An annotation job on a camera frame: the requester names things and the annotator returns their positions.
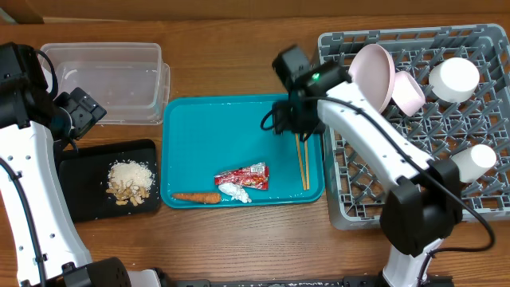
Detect pink plate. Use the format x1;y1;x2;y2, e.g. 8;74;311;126
348;44;396;113

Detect pink bowl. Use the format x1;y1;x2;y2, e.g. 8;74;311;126
392;71;426;116

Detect white bowl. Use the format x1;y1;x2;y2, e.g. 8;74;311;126
429;57;480;103

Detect white paper cup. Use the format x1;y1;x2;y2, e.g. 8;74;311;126
451;144;497;183

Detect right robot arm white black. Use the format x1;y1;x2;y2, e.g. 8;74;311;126
267;44;497;286

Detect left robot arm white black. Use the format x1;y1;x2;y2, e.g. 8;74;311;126
1;42;166;287

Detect grey dishwasher rack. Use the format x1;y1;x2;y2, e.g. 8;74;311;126
316;24;509;230

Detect right wooden chopstick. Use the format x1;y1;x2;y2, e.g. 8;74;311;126
304;140;310;191

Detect black plastic tray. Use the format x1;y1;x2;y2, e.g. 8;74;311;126
57;139;161;223

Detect clear plastic bin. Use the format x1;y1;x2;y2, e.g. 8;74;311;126
41;42;171;125

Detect red snack wrapper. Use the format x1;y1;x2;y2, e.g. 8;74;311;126
214;162;269;191

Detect food scraps rice and peanuts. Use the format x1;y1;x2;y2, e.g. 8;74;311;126
106;160;155;206

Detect crumpled white tissue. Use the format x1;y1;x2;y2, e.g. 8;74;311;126
218;183;252;203

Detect teal serving tray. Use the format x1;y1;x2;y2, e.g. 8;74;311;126
160;94;325;209

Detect orange carrot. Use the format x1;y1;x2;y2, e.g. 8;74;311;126
172;192;222;204

